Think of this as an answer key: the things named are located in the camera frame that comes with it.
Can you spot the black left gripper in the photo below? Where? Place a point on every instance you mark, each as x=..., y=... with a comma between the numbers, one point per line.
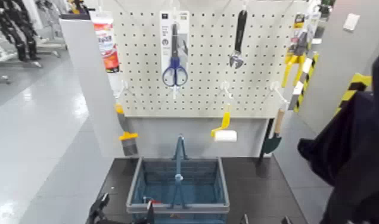
x=114, y=222

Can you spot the black adjustable wrench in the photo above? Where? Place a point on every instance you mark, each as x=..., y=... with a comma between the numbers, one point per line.
x=240, y=31

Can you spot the red white glue tube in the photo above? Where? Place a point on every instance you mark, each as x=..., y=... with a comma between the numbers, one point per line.
x=106, y=43

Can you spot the white pegboard hook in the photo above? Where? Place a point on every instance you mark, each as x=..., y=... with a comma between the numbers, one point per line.
x=277, y=90
x=225, y=87
x=123, y=87
x=175, y=92

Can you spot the yellow black striped post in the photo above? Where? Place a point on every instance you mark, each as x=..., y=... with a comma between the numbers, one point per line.
x=305, y=81

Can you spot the white wall plate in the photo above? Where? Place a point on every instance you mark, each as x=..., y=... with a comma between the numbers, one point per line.
x=351, y=22

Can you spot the grey display stand panel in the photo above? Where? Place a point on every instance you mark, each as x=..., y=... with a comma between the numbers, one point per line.
x=192, y=137

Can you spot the yellow black machine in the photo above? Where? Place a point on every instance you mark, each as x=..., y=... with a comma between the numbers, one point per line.
x=77, y=6

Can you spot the person in dark clothes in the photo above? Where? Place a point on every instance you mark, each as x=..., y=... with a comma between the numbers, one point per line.
x=358, y=150

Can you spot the small red item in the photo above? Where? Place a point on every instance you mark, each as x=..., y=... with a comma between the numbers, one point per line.
x=153, y=201

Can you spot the blue scissors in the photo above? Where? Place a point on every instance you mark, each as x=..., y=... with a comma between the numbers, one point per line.
x=174, y=67

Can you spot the black humanoid robot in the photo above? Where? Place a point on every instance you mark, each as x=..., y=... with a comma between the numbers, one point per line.
x=17, y=28

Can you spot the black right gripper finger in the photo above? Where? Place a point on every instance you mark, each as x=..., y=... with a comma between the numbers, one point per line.
x=286, y=220
x=244, y=219

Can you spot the yellow black striped corner guard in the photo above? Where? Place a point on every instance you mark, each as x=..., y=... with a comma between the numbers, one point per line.
x=353, y=86

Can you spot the white pegboard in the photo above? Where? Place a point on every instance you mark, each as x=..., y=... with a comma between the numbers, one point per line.
x=205, y=94

